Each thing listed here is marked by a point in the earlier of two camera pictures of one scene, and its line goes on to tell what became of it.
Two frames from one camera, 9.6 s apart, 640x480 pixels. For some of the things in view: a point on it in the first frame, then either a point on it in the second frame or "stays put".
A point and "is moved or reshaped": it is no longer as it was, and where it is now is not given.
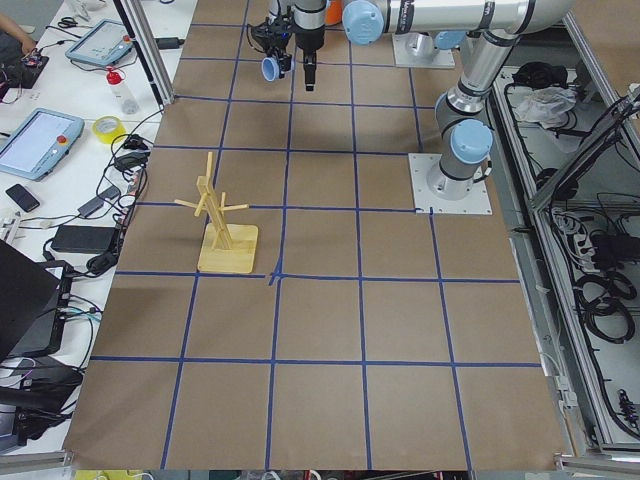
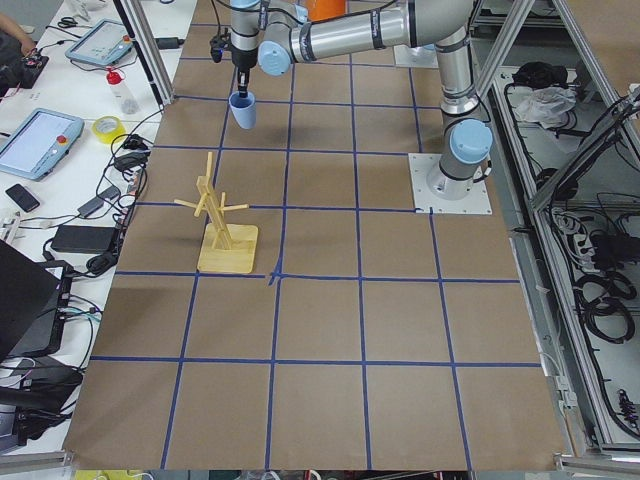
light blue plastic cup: x=270 y=69 is moved or reshaped
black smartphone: x=25 y=200 stays put
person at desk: x=9 y=27 stays put
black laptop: x=33 y=300 stays put
